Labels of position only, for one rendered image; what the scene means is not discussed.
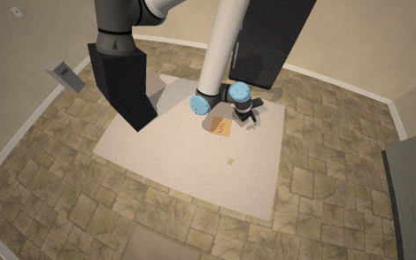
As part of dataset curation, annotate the tan mat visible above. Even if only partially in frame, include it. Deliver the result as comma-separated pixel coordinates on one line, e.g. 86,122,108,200
210,116,232,137

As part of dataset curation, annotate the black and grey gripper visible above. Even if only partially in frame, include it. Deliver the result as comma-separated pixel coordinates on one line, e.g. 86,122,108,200
235,108,257,127

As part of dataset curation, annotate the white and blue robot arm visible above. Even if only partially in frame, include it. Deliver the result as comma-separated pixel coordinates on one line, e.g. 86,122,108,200
94,0,264,115

